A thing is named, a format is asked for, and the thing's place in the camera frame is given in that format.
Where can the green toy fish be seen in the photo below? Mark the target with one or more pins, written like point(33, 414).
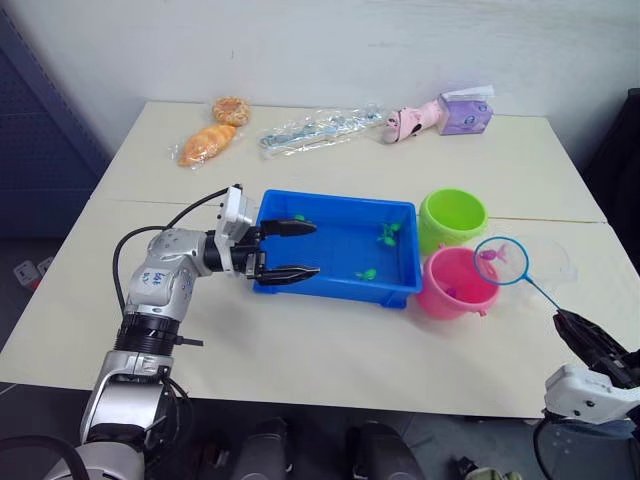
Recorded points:
point(366, 274)
point(392, 228)
point(386, 242)
point(300, 218)

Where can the dark rounded block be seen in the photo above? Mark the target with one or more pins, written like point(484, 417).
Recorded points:
point(265, 450)

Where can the blue perforated metal cabinet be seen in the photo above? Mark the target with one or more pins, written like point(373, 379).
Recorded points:
point(30, 150)

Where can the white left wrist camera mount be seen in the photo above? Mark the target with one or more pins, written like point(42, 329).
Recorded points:
point(235, 210)

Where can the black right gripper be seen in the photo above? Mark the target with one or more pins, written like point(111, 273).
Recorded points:
point(620, 365)

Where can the pink plastic bucket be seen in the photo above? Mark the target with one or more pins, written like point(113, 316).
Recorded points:
point(440, 305)

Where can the purple tissue pack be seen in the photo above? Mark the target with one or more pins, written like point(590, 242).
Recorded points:
point(465, 115)

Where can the green plastic bucket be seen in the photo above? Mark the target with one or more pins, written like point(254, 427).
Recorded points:
point(435, 235)

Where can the pink toy fish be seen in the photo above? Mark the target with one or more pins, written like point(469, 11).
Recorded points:
point(487, 256)
point(452, 291)

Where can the blue plastic tub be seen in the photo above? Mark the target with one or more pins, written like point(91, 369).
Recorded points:
point(340, 250)

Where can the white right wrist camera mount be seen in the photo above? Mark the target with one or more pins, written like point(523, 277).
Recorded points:
point(580, 395)

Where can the clear plastic measuring cup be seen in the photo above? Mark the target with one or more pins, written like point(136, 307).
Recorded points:
point(555, 260)

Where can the round orange bread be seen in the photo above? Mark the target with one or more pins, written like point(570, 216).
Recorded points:
point(231, 110)

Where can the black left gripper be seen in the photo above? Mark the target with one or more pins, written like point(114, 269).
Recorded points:
point(247, 260)

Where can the long clear plastic bag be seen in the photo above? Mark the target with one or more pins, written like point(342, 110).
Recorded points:
point(320, 131)

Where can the blue hand fishing net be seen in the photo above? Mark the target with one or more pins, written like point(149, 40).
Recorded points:
point(512, 272)

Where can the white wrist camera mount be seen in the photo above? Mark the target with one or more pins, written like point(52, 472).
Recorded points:
point(235, 210)
point(580, 395)

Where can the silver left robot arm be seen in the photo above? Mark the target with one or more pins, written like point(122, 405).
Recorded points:
point(155, 285)

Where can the small white floor box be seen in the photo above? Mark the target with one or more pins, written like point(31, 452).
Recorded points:
point(32, 272)

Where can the bagged orange croissant bread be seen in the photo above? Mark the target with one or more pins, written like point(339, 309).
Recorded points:
point(205, 145)

